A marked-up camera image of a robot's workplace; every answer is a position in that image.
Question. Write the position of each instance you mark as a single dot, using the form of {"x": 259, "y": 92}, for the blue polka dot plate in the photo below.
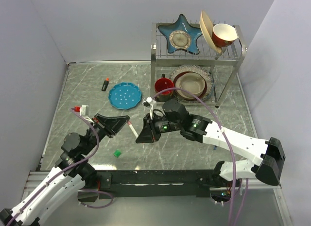
{"x": 124, "y": 96}

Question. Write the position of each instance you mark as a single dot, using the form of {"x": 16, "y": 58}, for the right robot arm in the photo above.
{"x": 263, "y": 159}

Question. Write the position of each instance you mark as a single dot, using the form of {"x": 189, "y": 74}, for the dark red plate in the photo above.
{"x": 202, "y": 94}

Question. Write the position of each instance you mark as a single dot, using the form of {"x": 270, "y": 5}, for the cream plate on rack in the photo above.
{"x": 206, "y": 27}

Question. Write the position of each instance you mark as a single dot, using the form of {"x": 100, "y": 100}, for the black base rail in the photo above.
{"x": 154, "y": 183}

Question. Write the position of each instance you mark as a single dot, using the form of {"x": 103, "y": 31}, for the dark floral red mug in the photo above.
{"x": 162, "y": 84}

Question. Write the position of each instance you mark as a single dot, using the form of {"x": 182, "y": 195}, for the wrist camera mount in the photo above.
{"x": 82, "y": 110}
{"x": 150, "y": 103}

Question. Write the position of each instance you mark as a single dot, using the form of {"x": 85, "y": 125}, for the red and white bowl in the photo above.
{"x": 223, "y": 35}

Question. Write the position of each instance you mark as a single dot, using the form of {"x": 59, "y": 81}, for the white pink-tipped marker pen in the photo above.
{"x": 132, "y": 129}

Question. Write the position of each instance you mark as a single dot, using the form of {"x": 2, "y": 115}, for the green highlighter cap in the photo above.
{"x": 117, "y": 153}

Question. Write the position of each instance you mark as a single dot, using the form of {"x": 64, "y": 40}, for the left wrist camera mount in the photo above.
{"x": 82, "y": 110}

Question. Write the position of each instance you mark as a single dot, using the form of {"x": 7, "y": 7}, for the stainless steel dish rack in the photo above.
{"x": 223, "y": 67}

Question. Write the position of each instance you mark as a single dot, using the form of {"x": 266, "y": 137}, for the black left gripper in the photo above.
{"x": 114, "y": 125}

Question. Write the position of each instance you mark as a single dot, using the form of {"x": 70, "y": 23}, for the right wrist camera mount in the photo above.
{"x": 150, "y": 103}

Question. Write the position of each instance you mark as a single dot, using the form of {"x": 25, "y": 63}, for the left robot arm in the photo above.
{"x": 71, "y": 172}

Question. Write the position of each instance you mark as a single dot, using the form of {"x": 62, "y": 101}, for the blue star-shaped dish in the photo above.
{"x": 181, "y": 36}

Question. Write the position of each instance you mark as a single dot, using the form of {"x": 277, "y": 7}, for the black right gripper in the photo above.
{"x": 149, "y": 132}

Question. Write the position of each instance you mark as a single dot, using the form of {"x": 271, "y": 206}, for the black orange-tipped highlighter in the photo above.
{"x": 105, "y": 84}

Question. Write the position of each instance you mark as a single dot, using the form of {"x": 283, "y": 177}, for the beige bowl on lower shelf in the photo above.
{"x": 190, "y": 86}

